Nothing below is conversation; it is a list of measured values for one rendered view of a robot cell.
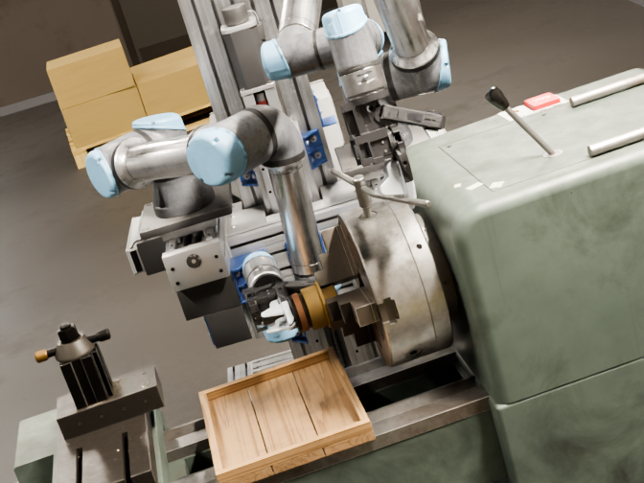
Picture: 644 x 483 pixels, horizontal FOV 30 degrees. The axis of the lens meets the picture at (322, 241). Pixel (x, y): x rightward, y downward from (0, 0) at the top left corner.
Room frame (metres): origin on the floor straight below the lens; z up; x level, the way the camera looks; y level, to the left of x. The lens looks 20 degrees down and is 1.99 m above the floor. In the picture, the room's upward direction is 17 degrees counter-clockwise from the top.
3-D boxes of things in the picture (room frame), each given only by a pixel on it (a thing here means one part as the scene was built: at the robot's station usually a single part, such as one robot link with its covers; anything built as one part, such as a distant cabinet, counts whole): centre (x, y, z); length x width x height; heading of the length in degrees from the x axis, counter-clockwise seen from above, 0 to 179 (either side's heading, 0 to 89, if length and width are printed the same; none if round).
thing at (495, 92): (2.12, -0.38, 1.38); 0.04 x 0.03 x 0.05; 95
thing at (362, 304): (2.06, -0.03, 1.09); 0.12 x 0.11 x 0.05; 5
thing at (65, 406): (2.18, 0.50, 1.00); 0.20 x 0.10 x 0.05; 95
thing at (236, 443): (2.13, 0.18, 0.89); 0.36 x 0.30 x 0.04; 5
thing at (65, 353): (2.18, 0.52, 1.14); 0.08 x 0.08 x 0.03
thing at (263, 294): (2.24, 0.14, 1.08); 0.12 x 0.09 x 0.08; 5
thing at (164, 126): (2.78, 0.29, 1.33); 0.13 x 0.12 x 0.14; 130
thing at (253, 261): (2.40, 0.14, 1.08); 0.11 x 0.08 x 0.09; 5
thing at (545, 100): (2.42, -0.53, 1.26); 0.06 x 0.06 x 0.02; 5
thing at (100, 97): (8.78, 0.99, 0.36); 1.28 x 1.03 x 0.72; 89
